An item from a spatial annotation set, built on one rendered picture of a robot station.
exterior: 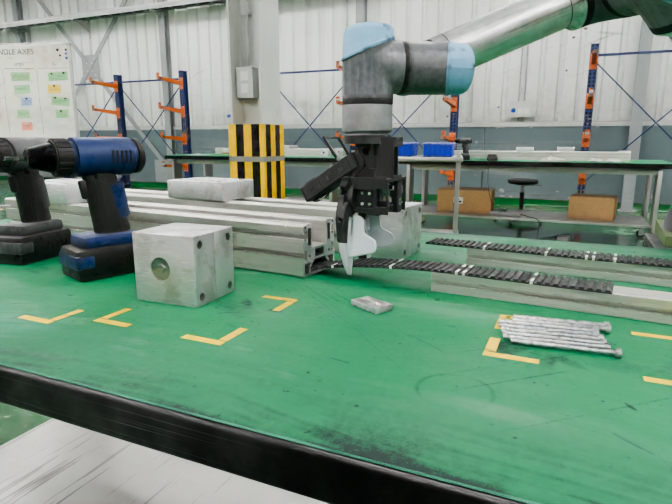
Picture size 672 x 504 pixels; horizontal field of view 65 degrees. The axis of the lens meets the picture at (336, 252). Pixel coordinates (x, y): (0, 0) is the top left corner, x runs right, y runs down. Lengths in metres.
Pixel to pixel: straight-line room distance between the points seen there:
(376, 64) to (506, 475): 0.57
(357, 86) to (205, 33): 10.00
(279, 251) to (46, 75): 5.72
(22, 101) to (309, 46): 4.83
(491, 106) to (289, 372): 8.09
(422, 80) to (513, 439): 0.53
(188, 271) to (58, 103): 5.74
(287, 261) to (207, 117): 9.81
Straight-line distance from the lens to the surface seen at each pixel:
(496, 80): 8.53
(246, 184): 1.22
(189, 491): 1.35
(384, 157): 0.78
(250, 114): 4.33
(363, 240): 0.79
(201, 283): 0.72
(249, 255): 0.89
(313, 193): 0.84
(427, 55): 0.81
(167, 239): 0.72
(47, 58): 6.48
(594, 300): 0.75
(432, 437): 0.42
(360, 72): 0.78
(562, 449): 0.43
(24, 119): 6.61
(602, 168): 5.47
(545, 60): 8.51
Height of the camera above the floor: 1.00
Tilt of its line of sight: 12 degrees down
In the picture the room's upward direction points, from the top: straight up
